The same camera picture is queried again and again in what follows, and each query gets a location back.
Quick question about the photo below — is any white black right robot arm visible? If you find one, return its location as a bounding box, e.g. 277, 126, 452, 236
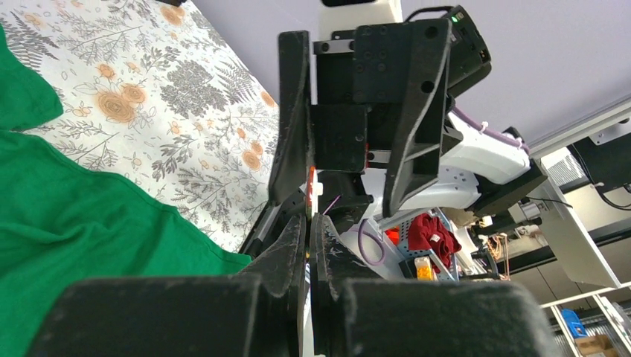
268, 1, 546, 222

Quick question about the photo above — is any round orange white brooch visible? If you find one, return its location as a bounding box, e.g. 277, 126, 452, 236
305, 166, 324, 220

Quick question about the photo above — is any green t-shirt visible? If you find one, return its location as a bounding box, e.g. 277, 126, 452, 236
1, 42, 250, 356

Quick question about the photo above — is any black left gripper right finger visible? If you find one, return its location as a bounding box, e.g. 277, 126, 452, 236
310, 214, 559, 356

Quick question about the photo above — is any floral table mat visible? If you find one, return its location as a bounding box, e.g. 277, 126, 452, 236
1, 1, 278, 251

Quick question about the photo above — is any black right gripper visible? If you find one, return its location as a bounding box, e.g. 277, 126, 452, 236
268, 19, 452, 217

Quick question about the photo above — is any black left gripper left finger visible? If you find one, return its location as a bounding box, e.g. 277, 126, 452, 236
27, 214, 307, 356

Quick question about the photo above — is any dark red cloth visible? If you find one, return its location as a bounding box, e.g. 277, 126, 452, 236
407, 213, 461, 268

